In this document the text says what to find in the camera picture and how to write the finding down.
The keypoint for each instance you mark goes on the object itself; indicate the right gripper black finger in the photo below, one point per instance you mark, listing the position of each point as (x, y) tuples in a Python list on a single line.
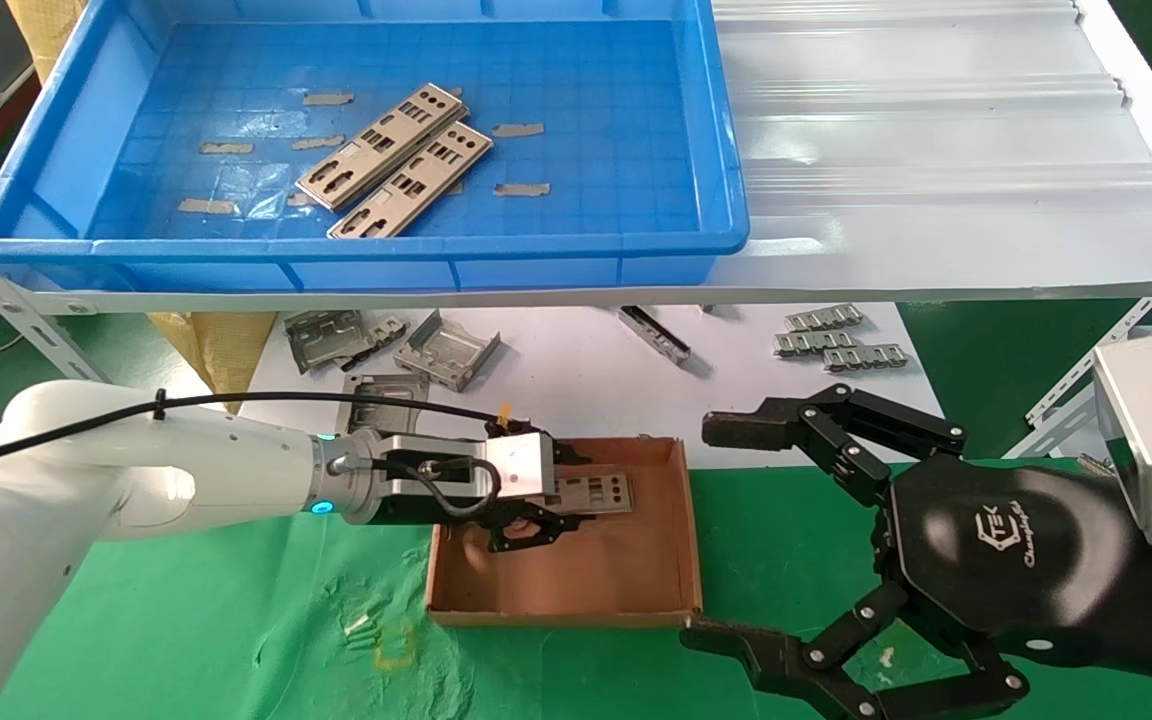
[(746, 430)]

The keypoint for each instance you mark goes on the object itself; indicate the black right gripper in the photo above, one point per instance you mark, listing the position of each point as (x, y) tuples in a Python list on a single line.
[(1016, 560)]

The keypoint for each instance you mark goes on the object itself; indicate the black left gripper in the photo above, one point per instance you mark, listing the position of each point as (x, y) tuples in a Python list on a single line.
[(436, 512)]

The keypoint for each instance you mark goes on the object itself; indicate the silver metal IO shield plate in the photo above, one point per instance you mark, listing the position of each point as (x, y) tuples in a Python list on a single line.
[(426, 170), (586, 507), (396, 128)]

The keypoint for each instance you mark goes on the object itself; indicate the brown cardboard box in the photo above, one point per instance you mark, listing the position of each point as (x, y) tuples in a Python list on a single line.
[(616, 570)]

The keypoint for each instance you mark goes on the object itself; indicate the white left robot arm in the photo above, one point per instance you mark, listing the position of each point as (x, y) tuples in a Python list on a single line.
[(86, 480)]

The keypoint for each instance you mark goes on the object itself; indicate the blue plastic tray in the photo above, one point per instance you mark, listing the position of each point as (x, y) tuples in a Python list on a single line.
[(616, 100)]

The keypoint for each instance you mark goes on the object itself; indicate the white flat board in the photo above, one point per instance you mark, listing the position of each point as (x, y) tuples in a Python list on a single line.
[(556, 390)]

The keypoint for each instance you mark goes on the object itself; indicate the small notched metal strip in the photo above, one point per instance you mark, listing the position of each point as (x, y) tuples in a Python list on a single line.
[(866, 357), (816, 342), (823, 319)]

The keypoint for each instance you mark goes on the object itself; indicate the slim grey metal strip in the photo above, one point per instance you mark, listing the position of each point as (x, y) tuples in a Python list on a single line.
[(654, 333)]

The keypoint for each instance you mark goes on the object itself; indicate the small grey stamped metal part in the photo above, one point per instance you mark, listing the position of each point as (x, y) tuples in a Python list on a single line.
[(388, 328)]

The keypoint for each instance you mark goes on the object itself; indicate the beige masking tape piece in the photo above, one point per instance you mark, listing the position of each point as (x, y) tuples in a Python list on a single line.
[(521, 189), (226, 148), (316, 143), (517, 130), (328, 99), (298, 200), (207, 207)]

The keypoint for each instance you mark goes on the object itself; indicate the white corrugated shelf board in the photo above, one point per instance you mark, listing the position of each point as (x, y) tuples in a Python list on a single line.
[(936, 150)]

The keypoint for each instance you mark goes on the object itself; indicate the green table cloth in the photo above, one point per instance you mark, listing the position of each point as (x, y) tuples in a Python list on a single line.
[(236, 620)]

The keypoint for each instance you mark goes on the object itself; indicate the yellow woven bag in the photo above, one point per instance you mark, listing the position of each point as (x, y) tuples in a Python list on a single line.
[(221, 355), (41, 30)]

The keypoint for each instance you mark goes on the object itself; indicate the grey slotted angle steel bar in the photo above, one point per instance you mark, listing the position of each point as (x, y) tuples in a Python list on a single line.
[(36, 325)]

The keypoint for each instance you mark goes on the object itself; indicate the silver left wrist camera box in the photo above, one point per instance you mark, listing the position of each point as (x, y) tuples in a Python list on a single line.
[(521, 465)]

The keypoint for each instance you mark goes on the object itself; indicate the silver left camera mount bracket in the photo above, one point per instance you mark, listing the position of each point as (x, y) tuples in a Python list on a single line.
[(456, 445)]

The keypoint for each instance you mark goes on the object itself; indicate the grey folded metal bracket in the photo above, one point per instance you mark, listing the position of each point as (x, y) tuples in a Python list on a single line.
[(446, 350)]

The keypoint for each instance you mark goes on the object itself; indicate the grey flat stamped metal bracket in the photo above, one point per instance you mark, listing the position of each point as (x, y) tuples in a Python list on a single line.
[(386, 388)]

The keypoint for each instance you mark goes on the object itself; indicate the white metal shelf leg frame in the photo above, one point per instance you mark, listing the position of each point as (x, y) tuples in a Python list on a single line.
[(1061, 415)]

